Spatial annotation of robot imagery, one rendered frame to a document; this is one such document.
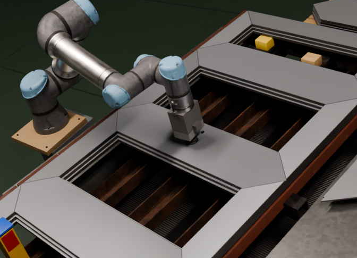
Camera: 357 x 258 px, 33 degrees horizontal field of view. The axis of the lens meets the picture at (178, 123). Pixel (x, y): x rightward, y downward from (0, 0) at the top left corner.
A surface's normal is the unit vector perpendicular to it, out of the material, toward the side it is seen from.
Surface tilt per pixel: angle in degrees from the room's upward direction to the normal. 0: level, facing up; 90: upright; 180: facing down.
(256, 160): 0
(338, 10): 0
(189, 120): 90
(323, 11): 0
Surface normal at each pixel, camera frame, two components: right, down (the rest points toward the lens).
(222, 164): -0.22, -0.77
